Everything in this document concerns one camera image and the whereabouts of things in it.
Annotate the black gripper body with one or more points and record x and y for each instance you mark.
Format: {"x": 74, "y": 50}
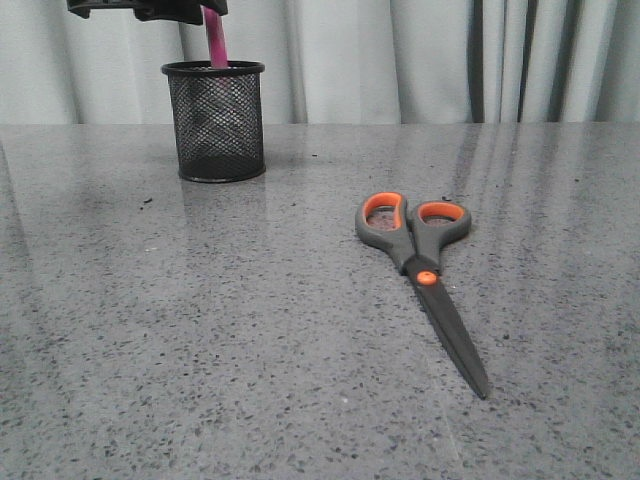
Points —
{"x": 183, "y": 11}

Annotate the pink marker pen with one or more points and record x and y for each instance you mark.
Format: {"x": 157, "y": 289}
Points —
{"x": 216, "y": 38}

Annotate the grey orange scissors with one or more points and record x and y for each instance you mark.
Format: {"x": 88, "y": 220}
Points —
{"x": 413, "y": 239}

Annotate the black mesh pen cup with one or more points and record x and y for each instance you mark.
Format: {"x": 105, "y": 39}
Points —
{"x": 217, "y": 118}

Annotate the grey curtain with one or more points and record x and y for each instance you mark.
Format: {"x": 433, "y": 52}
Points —
{"x": 361, "y": 62}

